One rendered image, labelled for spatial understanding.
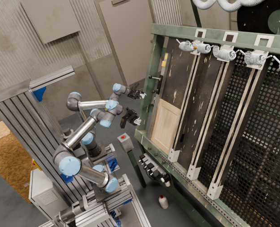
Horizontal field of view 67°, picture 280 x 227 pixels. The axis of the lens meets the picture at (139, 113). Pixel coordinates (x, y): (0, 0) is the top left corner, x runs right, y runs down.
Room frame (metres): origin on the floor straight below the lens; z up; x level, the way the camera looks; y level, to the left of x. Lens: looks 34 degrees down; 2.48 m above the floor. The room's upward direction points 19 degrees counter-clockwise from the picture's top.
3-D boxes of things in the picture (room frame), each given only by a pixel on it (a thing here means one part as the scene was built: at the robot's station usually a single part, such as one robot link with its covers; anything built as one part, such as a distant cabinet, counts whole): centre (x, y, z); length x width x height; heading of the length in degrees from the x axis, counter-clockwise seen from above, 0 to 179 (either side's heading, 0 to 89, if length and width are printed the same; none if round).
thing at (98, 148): (1.75, 0.58, 1.09); 0.15 x 0.15 x 0.10
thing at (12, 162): (2.55, 1.88, 0.63); 0.50 x 0.42 x 1.25; 16
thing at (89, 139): (1.76, 0.58, 1.20); 0.13 x 0.12 x 0.14; 173
